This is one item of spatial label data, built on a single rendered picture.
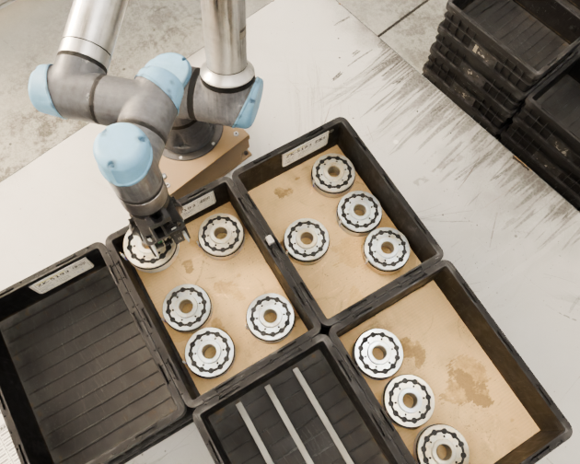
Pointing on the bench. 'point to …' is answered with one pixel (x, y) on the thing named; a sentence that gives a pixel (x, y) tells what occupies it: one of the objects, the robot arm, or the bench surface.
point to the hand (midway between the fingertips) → (165, 234)
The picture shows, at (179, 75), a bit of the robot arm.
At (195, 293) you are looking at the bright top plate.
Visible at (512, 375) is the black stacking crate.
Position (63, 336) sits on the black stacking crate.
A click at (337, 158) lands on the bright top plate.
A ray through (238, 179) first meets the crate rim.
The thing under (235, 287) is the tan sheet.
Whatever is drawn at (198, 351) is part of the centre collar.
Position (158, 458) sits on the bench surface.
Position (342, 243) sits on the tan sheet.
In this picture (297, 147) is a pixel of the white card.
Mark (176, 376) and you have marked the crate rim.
